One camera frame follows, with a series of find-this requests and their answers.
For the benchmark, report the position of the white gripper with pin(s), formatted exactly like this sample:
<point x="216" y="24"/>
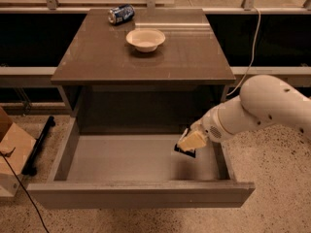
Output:
<point x="210" y="126"/>

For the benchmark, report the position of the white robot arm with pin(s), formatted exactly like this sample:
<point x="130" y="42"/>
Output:
<point x="263" y="100"/>

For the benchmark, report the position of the grey cabinet with top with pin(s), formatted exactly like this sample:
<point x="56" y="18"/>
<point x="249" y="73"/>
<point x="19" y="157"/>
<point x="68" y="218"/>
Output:
<point x="103" y="55"/>

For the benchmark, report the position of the open grey top drawer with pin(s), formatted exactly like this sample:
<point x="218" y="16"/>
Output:
<point x="118" y="152"/>

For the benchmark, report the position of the white paper bowl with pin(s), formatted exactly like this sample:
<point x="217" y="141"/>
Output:
<point x="145" y="39"/>

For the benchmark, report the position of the blue soda can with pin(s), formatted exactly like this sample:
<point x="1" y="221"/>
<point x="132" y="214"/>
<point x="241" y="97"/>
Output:
<point x="121" y="14"/>

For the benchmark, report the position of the black bar on floor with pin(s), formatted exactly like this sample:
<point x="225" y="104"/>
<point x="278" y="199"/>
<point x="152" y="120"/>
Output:
<point x="29" y="168"/>

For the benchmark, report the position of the cardboard box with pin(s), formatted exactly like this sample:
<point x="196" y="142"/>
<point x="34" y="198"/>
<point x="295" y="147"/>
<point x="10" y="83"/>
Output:
<point x="16" y="145"/>

